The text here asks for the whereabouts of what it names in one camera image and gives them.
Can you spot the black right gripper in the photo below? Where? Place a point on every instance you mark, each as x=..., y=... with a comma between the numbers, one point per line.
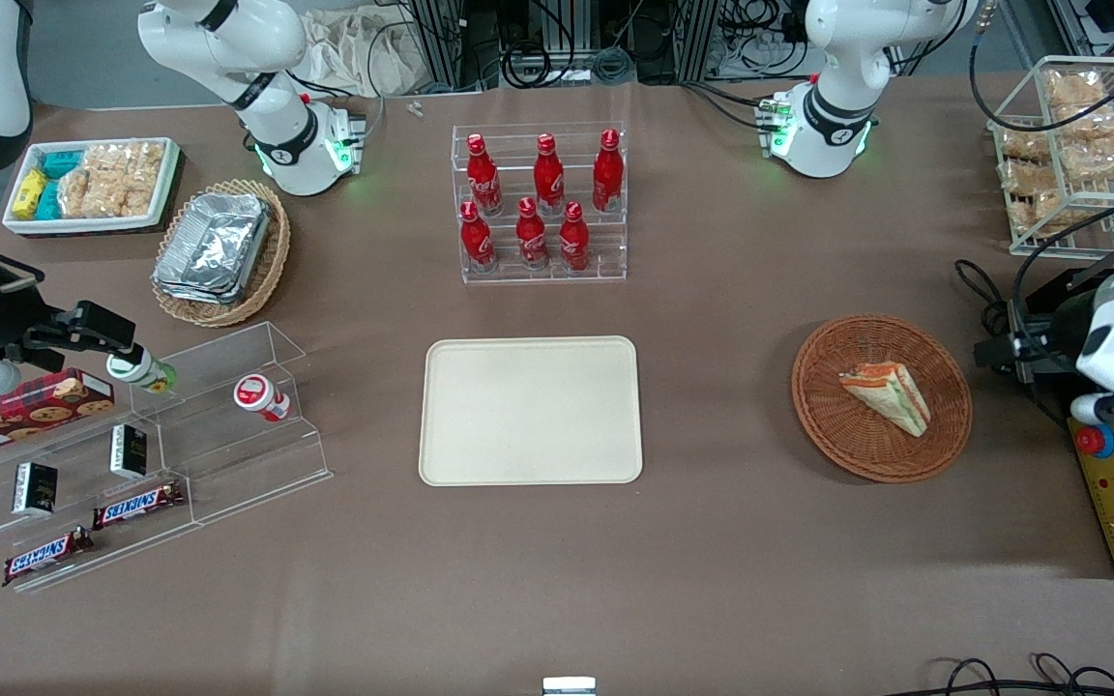
x=2, y=318

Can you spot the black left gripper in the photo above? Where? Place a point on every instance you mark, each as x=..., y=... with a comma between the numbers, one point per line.
x=1063, y=337

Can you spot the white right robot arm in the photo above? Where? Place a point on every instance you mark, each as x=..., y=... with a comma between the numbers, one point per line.
x=228, y=48

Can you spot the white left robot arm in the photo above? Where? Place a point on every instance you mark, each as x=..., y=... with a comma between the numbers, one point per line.
x=842, y=58

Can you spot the white rectangular snack tray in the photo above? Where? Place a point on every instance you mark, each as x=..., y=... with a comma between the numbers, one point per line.
x=83, y=226

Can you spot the oval tan wicker basket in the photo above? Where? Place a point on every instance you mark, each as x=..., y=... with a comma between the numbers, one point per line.
x=265, y=278

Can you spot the triangular wrapped sandwich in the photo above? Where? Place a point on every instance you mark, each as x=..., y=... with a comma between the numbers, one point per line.
x=891, y=396

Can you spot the round brown wicker basket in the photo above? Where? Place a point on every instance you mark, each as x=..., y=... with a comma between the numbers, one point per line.
x=837, y=425

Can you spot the beige plastic tray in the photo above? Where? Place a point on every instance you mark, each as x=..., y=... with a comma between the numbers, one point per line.
x=530, y=411

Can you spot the green lidded sunflower cup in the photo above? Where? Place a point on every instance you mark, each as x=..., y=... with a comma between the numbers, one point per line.
x=136, y=370

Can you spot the red tartan cookie box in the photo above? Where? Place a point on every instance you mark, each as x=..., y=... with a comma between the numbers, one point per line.
x=35, y=411

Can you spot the small black box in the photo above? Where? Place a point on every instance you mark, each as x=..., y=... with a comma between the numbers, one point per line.
x=129, y=451
x=35, y=488

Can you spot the clear rice cracker bag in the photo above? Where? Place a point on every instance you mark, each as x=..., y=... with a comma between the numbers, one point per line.
x=98, y=198
x=131, y=159

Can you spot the stacked aluminium foil containers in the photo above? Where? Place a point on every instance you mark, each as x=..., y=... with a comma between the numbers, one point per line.
x=214, y=246

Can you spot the teal snack packet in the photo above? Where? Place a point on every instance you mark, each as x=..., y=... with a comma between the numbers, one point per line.
x=62, y=162
x=48, y=201

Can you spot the yellow snack packet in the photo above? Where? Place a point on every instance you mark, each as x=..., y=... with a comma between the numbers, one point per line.
x=29, y=193

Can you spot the red lidded cup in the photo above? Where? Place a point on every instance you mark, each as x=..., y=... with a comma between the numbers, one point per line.
x=257, y=394

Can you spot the clear fried snack bag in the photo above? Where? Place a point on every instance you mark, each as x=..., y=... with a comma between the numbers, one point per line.
x=1074, y=89
x=1094, y=164
x=1023, y=176
x=1089, y=126

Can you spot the clear acrylic stepped shelf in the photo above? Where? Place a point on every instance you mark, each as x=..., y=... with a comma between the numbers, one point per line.
x=228, y=454

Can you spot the Snickers chocolate bar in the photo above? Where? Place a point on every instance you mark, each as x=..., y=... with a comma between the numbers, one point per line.
x=46, y=556
x=136, y=505

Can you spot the cream cloth bag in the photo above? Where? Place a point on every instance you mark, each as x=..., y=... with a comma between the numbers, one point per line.
x=354, y=53

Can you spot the red cola bottle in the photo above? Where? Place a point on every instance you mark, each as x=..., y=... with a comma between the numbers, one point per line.
x=484, y=179
x=607, y=174
x=532, y=237
x=476, y=240
x=548, y=176
x=573, y=240

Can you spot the clear acrylic bottle rack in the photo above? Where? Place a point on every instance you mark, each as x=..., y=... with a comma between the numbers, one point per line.
x=511, y=159

